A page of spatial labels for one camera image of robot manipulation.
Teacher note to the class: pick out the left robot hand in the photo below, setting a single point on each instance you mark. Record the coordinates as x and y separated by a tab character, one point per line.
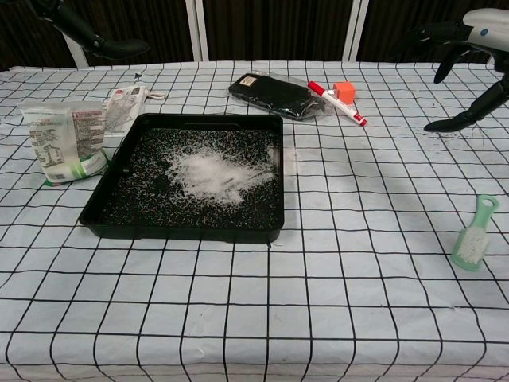
119	47

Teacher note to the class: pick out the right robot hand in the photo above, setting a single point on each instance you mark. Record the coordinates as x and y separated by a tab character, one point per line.
487	28

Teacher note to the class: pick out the white green-labelled plastic bag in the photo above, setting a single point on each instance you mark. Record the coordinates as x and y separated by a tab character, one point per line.
59	135

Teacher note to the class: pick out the white powder pile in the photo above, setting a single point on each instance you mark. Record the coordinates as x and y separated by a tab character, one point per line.
210	171

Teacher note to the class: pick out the black cloth in clear bag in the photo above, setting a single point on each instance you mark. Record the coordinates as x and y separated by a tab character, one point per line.
270	93

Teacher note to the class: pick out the black plastic tray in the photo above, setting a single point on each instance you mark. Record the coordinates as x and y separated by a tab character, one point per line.
139	207

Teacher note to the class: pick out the dark ribbed screen panel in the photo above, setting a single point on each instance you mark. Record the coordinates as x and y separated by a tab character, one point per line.
24	36
159	20
397	28
274	28

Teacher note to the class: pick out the flat white sachet red label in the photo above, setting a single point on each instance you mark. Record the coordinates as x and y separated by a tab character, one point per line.
123	109

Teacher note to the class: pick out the orange cube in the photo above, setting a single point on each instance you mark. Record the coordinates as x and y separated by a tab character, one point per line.
345	92

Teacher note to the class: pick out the red white marker pen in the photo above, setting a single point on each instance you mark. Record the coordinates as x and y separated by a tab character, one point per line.
338	104

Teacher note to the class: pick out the green brush white bristles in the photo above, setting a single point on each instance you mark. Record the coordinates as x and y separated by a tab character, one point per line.
471	242

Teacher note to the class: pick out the white black checked tablecloth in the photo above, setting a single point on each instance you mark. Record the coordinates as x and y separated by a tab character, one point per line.
358	278

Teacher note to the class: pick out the white screen frame post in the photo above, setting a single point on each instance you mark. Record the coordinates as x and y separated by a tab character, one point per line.
198	28
495	59
354	28
77	51

